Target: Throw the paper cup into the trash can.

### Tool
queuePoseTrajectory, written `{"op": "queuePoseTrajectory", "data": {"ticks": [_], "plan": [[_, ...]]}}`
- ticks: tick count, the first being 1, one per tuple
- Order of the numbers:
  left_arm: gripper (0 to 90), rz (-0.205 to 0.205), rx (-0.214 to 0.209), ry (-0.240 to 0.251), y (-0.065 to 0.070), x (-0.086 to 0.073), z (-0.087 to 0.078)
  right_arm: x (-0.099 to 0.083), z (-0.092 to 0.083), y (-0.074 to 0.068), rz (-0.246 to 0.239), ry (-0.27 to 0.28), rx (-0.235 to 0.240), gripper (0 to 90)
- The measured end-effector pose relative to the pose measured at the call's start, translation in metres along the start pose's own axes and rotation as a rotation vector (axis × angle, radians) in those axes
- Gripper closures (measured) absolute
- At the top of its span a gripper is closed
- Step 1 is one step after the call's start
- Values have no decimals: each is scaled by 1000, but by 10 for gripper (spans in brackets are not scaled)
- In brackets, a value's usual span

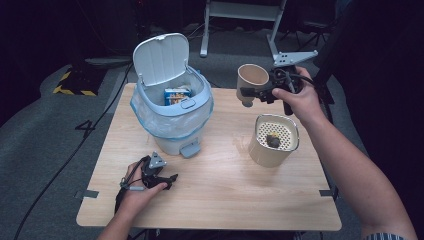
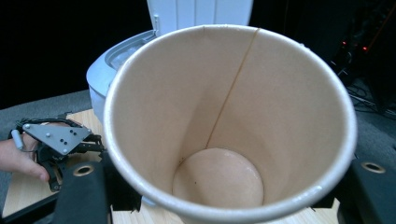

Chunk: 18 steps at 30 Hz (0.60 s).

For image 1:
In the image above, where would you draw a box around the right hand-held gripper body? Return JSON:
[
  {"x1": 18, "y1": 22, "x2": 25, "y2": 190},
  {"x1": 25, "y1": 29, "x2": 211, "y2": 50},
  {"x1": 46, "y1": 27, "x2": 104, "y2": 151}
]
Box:
[{"x1": 263, "y1": 49, "x2": 319, "y2": 103}]

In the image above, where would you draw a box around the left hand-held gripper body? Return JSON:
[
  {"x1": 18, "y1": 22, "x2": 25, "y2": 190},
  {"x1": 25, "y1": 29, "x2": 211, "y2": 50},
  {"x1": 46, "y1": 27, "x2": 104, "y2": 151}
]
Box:
[{"x1": 141, "y1": 151, "x2": 168, "y2": 188}]

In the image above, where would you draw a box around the beige paper cup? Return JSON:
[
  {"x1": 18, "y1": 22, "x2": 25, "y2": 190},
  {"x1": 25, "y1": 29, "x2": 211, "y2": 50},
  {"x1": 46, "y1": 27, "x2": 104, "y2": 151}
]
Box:
[{"x1": 235, "y1": 63, "x2": 270, "y2": 108}]

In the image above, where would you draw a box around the dark wet tea residue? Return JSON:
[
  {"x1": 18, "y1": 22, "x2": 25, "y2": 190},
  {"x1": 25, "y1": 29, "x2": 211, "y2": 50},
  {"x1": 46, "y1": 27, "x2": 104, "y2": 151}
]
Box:
[{"x1": 265, "y1": 132, "x2": 282, "y2": 149}]

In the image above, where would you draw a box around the beige strainer canister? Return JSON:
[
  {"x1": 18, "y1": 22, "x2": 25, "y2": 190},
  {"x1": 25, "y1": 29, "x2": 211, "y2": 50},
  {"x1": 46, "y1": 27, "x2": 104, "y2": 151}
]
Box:
[{"x1": 248, "y1": 113, "x2": 300, "y2": 169}]

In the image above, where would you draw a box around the blue and red carton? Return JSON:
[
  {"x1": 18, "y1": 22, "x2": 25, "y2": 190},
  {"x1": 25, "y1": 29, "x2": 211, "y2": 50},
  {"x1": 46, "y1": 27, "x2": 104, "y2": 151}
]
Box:
[{"x1": 163, "y1": 87, "x2": 193, "y2": 107}]

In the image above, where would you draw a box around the white and blue pedal bin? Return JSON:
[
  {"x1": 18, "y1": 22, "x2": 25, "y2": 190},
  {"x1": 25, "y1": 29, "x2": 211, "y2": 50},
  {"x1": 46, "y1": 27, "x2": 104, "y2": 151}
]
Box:
[{"x1": 129, "y1": 32, "x2": 215, "y2": 159}]

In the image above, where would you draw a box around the person's left hand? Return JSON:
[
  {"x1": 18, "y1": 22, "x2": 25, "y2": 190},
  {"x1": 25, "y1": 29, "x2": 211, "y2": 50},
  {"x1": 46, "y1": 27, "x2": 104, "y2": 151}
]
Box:
[{"x1": 119, "y1": 161, "x2": 168, "y2": 214}]

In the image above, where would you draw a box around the person's right hand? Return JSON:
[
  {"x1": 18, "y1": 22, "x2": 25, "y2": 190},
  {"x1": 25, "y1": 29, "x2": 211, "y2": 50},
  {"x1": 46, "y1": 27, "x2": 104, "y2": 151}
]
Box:
[{"x1": 271, "y1": 67, "x2": 326, "y2": 126}]

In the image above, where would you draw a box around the dark folding stand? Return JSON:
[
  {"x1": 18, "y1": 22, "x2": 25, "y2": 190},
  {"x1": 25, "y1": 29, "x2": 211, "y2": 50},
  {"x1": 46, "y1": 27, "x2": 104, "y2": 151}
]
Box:
[{"x1": 282, "y1": 19, "x2": 334, "y2": 63}]

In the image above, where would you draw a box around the clear plastic bin liner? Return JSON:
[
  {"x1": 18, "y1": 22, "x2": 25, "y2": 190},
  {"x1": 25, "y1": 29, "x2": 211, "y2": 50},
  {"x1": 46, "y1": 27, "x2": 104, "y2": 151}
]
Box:
[{"x1": 130, "y1": 94, "x2": 215, "y2": 141}]

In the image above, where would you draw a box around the striped sleeve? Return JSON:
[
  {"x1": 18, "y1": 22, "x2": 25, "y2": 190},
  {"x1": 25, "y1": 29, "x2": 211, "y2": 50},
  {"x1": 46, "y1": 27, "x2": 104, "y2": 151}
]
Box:
[{"x1": 364, "y1": 232, "x2": 407, "y2": 240}]

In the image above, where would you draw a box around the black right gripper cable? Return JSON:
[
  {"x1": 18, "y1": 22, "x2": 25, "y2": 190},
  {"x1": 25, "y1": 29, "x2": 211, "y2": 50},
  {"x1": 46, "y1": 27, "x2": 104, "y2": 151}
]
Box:
[{"x1": 286, "y1": 72, "x2": 334, "y2": 123}]

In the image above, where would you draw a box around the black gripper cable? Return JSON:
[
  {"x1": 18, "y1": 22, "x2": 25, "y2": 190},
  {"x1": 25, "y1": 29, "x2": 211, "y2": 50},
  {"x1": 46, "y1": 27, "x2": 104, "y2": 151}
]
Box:
[
  {"x1": 286, "y1": 72, "x2": 334, "y2": 123},
  {"x1": 114, "y1": 156, "x2": 148, "y2": 214}
]

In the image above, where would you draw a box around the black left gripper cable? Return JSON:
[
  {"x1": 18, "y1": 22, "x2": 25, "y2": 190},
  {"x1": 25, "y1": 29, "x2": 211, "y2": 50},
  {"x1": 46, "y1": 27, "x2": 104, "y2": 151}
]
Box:
[{"x1": 114, "y1": 156, "x2": 148, "y2": 214}]

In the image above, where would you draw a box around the white metal desk frame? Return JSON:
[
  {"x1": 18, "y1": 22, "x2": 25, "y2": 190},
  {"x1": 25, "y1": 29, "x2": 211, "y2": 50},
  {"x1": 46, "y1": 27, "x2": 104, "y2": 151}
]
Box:
[{"x1": 199, "y1": 0, "x2": 288, "y2": 63}]

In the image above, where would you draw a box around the long black floor cable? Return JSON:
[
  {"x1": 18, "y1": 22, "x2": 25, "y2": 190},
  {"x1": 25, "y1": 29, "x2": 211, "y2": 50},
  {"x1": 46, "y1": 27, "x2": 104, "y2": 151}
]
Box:
[{"x1": 13, "y1": 61, "x2": 134, "y2": 240}]

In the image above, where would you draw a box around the grey floor cable cover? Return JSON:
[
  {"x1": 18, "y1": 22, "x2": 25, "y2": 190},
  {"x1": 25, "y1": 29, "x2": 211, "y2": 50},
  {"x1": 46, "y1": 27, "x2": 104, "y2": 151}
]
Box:
[{"x1": 84, "y1": 56, "x2": 134, "y2": 68}]

